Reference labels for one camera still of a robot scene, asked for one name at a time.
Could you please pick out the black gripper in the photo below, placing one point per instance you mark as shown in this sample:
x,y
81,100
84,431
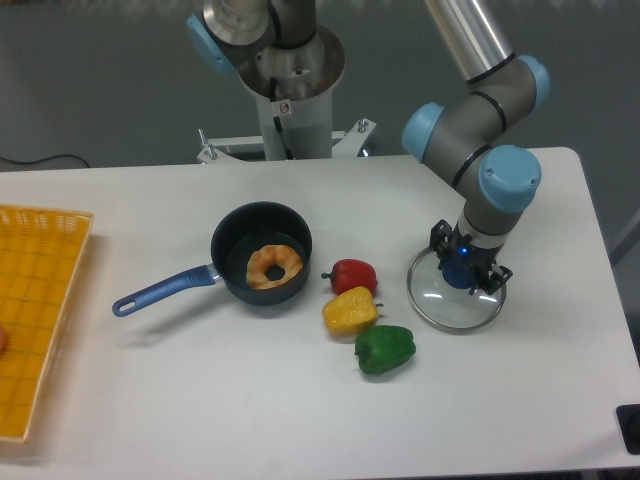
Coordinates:
x,y
464,254

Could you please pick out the glass pot lid blue knob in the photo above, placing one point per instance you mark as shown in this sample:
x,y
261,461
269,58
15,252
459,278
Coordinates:
x,y
444,307

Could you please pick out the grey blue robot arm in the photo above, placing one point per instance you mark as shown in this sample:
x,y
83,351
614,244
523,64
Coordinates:
x,y
459,145

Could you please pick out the red bell pepper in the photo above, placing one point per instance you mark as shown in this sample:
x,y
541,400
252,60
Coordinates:
x,y
347,274

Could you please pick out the yellow bell pepper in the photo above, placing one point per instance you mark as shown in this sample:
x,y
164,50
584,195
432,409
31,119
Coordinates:
x,y
351,312

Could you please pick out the green bell pepper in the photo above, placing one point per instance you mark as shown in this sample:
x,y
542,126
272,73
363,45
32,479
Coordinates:
x,y
383,348

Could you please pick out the black device at table corner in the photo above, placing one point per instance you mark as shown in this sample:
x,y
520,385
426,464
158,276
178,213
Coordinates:
x,y
628,417

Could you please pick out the yellow plastic basket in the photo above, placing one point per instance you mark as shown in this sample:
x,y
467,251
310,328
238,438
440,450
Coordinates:
x,y
41,251

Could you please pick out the white pedestal base frame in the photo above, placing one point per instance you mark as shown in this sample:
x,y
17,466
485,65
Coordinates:
x,y
346,144

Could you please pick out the dark saucepan blue handle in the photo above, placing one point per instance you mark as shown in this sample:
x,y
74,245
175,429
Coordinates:
x,y
260,251

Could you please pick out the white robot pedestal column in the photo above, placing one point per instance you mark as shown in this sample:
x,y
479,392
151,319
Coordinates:
x,y
293,90

